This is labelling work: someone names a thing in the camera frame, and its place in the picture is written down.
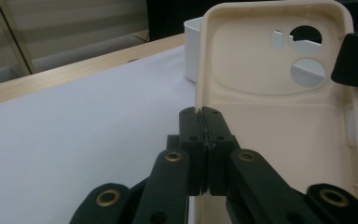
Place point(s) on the beige phone case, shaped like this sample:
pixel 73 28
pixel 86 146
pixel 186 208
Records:
pixel 276 124

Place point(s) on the wooden table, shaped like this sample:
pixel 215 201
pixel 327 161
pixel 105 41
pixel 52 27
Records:
pixel 74 70

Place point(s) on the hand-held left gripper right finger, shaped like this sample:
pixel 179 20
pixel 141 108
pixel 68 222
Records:
pixel 222 146

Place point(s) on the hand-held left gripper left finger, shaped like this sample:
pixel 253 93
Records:
pixel 192 143

